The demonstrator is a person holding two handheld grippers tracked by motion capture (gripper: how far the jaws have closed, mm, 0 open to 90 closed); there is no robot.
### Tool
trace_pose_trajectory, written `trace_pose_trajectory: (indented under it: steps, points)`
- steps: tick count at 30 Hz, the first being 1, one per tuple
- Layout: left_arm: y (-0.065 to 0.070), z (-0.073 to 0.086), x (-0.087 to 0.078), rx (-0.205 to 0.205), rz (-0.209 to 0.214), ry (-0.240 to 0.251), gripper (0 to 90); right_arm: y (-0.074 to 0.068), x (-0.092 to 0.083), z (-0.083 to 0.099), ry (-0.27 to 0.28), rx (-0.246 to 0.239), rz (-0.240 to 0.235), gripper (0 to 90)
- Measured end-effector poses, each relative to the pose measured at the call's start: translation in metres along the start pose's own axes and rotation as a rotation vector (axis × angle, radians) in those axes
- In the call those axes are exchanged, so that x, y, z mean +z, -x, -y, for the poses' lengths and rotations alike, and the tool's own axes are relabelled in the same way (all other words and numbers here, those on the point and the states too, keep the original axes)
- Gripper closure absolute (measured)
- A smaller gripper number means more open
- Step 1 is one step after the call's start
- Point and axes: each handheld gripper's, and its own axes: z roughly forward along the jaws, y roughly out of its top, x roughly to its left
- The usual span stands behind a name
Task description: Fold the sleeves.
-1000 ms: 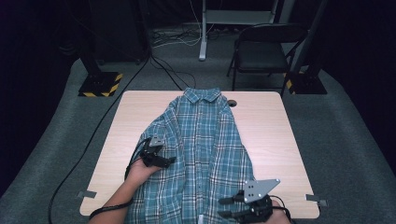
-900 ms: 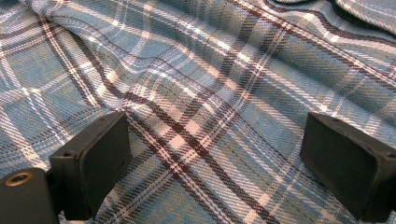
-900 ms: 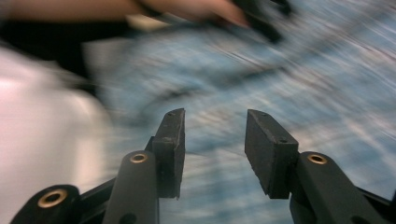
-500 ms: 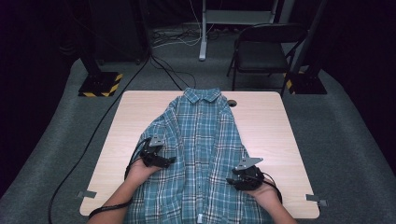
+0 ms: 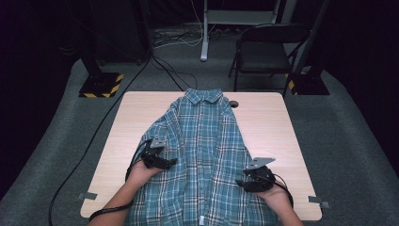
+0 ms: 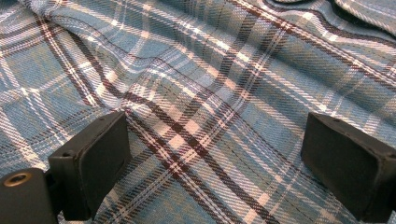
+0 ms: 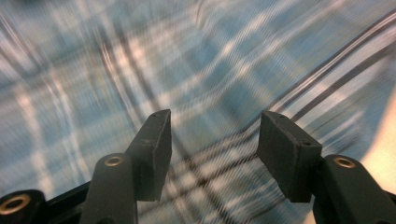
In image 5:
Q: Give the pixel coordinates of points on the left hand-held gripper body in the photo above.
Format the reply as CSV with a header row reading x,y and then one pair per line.
x,y
152,155

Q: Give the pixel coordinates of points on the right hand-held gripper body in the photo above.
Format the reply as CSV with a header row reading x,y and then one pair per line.
x,y
262,179

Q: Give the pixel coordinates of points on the blue plaid shirt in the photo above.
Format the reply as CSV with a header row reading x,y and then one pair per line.
x,y
204,141

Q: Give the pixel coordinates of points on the person's right hand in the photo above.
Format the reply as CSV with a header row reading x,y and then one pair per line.
x,y
276,196

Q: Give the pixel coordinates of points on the person's left hand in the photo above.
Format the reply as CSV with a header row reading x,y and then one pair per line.
x,y
141,175

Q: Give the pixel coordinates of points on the grey tape piece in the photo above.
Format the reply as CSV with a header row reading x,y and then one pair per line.
x,y
87,196
318,201

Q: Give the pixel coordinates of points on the black stand with striped base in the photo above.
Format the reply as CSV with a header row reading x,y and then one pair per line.
x,y
100,84
309,83

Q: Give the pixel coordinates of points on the black folding chair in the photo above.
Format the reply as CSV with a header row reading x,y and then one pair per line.
x,y
263,53

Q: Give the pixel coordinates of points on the dark cabinet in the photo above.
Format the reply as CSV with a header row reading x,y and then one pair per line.
x,y
122,31

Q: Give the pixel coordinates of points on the white desk frame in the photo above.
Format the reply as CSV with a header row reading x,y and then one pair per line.
x,y
204,37

